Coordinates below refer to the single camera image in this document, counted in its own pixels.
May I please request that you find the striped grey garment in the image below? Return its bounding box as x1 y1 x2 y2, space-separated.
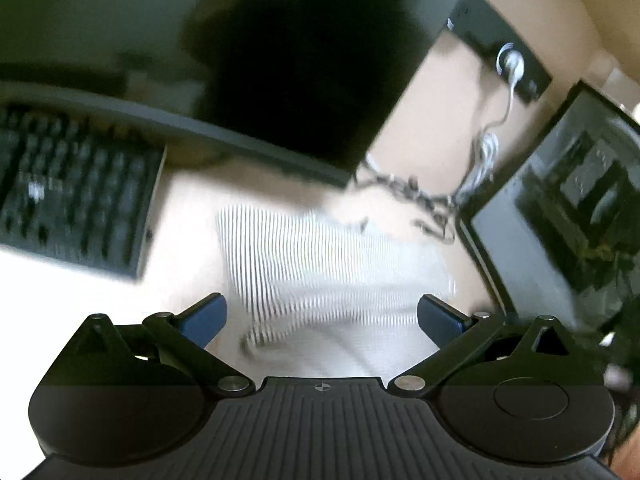
216 204 458 356

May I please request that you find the black power socket rail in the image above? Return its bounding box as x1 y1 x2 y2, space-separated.
445 0 553 103

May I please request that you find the white plug and cable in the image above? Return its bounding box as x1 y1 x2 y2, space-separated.
457 42 526 201

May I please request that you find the black keyboard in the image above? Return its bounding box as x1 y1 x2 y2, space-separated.
0 105 167 281

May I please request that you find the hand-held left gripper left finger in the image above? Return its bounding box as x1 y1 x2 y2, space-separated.
70 293 255 396

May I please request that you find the black cable bundle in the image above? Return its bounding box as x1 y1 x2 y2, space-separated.
350 155 463 246

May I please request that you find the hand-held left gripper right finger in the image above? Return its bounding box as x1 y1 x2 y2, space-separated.
390 294 593 396

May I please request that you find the black computer monitor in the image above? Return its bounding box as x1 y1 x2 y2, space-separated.
0 0 486 188

